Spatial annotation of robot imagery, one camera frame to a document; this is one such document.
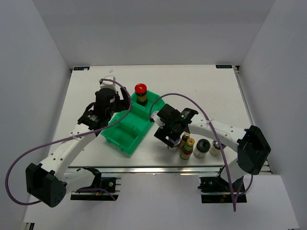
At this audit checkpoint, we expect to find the silver lid glass jar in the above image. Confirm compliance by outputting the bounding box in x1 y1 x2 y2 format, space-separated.
167 139 181 152

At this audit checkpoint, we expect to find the red cap sauce bottle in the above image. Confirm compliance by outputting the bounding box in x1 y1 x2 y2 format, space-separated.
134 83 148 106

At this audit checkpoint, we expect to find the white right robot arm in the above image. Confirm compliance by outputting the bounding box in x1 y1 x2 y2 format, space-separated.
151 104 271 191

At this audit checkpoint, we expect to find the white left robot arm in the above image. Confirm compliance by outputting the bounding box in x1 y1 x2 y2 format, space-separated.
25 85 150 207

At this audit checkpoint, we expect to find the yellow label brown bottle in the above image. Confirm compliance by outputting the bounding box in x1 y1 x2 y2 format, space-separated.
179 132 190 148

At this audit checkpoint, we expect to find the green label sauce bottle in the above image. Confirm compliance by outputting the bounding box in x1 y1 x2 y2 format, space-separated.
180 138 195 160

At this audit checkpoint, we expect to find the black lid spice jar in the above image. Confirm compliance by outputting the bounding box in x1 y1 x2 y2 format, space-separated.
193 138 211 159

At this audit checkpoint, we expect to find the green plastic divided bin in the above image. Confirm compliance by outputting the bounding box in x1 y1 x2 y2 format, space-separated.
101 91 165 157

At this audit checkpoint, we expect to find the black grinder white jar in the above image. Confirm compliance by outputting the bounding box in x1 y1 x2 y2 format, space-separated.
209 140 226 156

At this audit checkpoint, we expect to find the blue label sticker left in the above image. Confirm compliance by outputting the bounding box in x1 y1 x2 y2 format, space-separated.
73 66 90 71

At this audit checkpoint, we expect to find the blue label sticker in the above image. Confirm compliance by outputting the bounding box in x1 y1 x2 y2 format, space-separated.
73 66 90 71
215 64 233 69

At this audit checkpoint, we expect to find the blue label sticker right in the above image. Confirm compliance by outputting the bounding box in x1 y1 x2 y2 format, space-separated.
215 64 233 69

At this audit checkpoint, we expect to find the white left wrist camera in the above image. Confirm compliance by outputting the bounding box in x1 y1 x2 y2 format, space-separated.
99 75 118 93

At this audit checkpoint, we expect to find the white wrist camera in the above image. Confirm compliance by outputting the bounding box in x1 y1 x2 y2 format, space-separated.
150 111 165 128
99 75 118 93

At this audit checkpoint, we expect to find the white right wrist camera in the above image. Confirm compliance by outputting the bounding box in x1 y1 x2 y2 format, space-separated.
150 111 165 128

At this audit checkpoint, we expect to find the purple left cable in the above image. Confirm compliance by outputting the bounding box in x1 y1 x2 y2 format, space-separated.
5 78 133 206

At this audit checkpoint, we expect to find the purple cable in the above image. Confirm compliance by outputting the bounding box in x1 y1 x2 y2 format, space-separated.
5 78 133 206
150 92 254 213

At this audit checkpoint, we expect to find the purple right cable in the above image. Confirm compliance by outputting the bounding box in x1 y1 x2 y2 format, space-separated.
150 92 254 213

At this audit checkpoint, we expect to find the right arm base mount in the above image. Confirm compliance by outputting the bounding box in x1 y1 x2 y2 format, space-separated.
198 173 247 204

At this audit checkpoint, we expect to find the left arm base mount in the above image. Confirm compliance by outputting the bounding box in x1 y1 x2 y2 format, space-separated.
71 167 121 201

